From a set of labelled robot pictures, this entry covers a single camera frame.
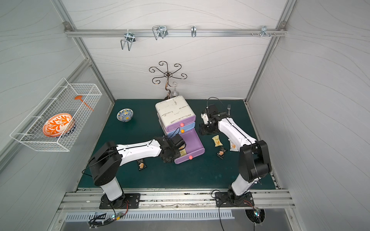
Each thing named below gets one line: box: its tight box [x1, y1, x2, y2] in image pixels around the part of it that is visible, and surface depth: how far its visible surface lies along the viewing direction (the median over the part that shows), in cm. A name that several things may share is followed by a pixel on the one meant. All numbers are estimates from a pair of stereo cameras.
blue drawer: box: [167, 122, 196, 138], surface depth 86 cm
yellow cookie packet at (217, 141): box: [211, 134, 224, 147], surface depth 98 cm
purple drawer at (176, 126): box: [165, 115, 197, 133], surface depth 84 cm
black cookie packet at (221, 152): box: [216, 146, 228, 160], surface depth 92 cm
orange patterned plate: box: [42, 112, 74, 138], surface depth 64 cm
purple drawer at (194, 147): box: [173, 128, 206, 165], surface depth 88 cm
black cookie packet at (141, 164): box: [136, 158, 147, 171], surface depth 86 cm
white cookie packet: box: [227, 138, 239, 152], surface depth 95 cm
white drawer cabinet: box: [155, 95, 197, 137], surface depth 87 cm
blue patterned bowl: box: [116, 108, 134, 123], surface depth 110 cm
